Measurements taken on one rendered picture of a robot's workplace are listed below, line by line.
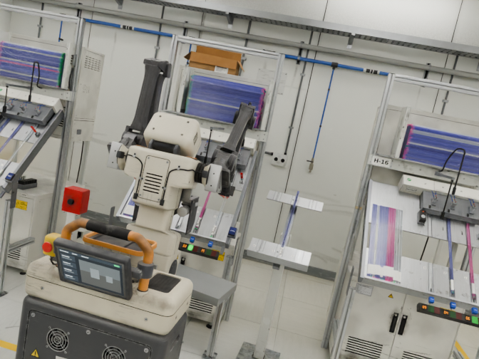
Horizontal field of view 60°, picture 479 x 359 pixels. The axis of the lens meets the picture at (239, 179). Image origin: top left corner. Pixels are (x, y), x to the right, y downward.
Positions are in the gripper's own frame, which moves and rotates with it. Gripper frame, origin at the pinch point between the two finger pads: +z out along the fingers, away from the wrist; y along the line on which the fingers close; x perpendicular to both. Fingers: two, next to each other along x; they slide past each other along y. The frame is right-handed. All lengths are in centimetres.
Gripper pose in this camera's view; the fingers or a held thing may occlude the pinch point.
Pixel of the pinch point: (226, 196)
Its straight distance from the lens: 255.4
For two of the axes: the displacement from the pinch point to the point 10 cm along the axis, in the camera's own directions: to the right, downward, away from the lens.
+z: -0.3, 5.7, 8.2
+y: -9.6, -2.5, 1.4
